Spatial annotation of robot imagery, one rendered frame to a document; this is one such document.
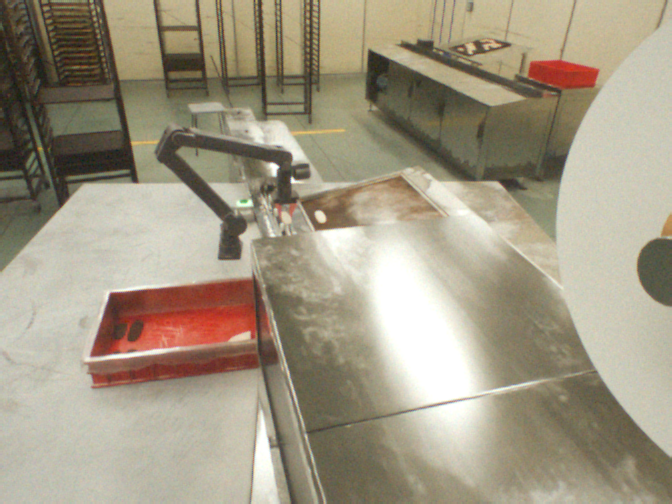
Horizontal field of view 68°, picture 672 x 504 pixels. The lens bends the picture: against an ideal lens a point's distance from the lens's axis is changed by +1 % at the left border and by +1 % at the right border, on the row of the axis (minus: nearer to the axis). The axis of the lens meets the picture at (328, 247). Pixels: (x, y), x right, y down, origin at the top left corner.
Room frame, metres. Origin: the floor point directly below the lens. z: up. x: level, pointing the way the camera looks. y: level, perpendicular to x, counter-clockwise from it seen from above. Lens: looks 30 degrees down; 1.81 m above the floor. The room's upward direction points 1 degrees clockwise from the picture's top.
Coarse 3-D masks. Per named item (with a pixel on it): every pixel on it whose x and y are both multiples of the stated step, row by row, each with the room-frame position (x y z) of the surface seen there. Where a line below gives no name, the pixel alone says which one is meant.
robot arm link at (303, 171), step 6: (288, 156) 1.69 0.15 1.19; (282, 162) 1.68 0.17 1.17; (288, 162) 1.69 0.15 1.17; (294, 162) 1.74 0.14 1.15; (300, 162) 1.74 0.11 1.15; (306, 162) 1.74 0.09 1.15; (282, 168) 1.68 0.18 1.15; (288, 168) 1.69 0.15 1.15; (300, 168) 1.73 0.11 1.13; (306, 168) 1.74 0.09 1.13; (300, 174) 1.72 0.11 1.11; (306, 174) 1.73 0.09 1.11; (294, 180) 1.73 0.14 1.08
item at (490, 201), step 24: (312, 192) 2.21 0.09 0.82; (456, 192) 2.25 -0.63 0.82; (480, 192) 2.26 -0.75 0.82; (504, 192) 2.26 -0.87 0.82; (480, 216) 1.99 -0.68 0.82; (504, 216) 1.99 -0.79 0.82; (528, 216) 2.00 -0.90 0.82; (528, 240) 1.78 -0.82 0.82; (552, 264) 1.59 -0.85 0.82; (264, 432) 0.79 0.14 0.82; (264, 456) 0.73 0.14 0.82; (264, 480) 0.67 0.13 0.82
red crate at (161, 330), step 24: (168, 312) 1.24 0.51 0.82; (192, 312) 1.24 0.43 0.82; (216, 312) 1.24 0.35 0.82; (240, 312) 1.25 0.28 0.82; (144, 336) 1.12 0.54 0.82; (168, 336) 1.12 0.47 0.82; (192, 336) 1.13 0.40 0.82; (216, 336) 1.13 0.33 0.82; (216, 360) 0.98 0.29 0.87; (240, 360) 1.00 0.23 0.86; (96, 384) 0.92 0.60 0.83; (120, 384) 0.93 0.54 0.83
